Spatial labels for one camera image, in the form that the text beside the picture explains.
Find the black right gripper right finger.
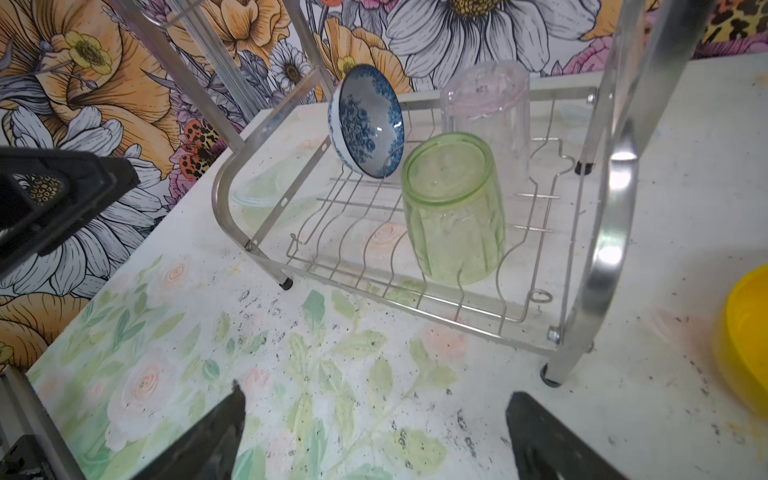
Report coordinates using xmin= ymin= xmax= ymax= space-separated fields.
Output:
xmin=506 ymin=391 xmax=625 ymax=479

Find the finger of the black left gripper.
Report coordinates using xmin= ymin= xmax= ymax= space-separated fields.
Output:
xmin=1 ymin=147 xmax=139 ymax=277

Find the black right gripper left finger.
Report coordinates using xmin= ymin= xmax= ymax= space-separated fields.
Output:
xmin=134 ymin=381 xmax=246 ymax=480

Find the yellow plastic bowl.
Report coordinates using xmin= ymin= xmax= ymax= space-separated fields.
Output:
xmin=712 ymin=265 xmax=767 ymax=420

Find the green glass tumbler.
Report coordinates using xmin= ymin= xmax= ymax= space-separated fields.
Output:
xmin=401 ymin=132 xmax=506 ymax=287

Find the clear pink glass tumbler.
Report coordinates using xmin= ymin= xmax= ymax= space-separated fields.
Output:
xmin=440 ymin=60 xmax=530 ymax=196

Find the metal two-tier dish rack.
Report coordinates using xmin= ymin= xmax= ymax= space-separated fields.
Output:
xmin=112 ymin=1 xmax=716 ymax=387

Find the front aluminium rail base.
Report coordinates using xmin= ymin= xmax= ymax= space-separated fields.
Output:
xmin=1 ymin=367 xmax=84 ymax=479

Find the left rear aluminium frame post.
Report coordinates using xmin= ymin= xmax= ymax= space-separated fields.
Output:
xmin=168 ymin=0 xmax=260 ymax=122

